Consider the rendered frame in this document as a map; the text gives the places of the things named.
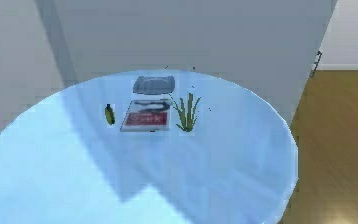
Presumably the white and red book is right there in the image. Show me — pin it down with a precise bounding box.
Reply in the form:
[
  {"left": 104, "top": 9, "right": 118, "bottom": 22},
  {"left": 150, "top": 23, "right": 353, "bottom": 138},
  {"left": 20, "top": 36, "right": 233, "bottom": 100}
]
[{"left": 119, "top": 98, "right": 173, "bottom": 133}]

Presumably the grey flat tray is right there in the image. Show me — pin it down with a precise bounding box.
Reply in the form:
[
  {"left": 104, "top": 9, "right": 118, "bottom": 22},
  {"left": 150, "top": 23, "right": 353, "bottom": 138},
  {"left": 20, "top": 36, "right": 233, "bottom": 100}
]
[{"left": 132, "top": 75, "right": 177, "bottom": 96}]

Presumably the yellow green bottle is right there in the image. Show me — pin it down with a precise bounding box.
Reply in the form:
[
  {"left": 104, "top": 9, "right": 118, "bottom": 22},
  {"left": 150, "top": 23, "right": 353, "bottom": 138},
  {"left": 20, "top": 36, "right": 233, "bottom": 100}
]
[{"left": 104, "top": 103, "right": 116, "bottom": 126}]

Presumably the round pale blue table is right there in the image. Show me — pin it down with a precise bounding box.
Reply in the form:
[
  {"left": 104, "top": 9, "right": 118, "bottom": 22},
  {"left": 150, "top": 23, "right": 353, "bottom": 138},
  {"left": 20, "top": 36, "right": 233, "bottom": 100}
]
[{"left": 0, "top": 68, "right": 300, "bottom": 224}]

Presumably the green spiky house plant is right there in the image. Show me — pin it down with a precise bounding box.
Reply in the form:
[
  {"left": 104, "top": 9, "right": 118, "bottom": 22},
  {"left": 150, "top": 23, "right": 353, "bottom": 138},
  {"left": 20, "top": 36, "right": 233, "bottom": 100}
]
[{"left": 171, "top": 92, "right": 202, "bottom": 133}]

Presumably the black door handle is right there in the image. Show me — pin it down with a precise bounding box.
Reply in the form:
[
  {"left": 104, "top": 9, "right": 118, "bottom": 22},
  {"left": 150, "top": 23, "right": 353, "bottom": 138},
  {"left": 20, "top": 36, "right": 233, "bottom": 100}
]
[{"left": 309, "top": 50, "right": 323, "bottom": 79}]

